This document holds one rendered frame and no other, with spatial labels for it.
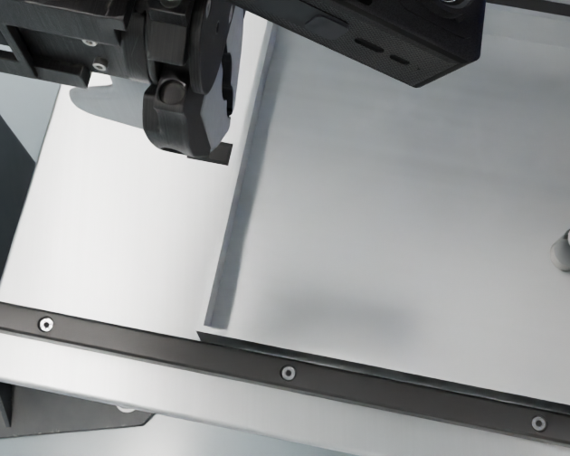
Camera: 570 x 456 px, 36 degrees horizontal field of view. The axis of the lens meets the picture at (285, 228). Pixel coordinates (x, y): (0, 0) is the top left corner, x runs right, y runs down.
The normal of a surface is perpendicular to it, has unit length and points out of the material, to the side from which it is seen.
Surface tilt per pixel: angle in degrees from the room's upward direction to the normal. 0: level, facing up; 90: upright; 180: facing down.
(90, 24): 90
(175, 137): 84
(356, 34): 90
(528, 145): 0
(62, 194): 0
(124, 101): 93
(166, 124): 77
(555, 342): 0
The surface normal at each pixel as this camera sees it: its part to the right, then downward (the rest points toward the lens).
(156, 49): -0.12, 0.37
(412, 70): -0.16, 0.94
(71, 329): 0.00, -0.29
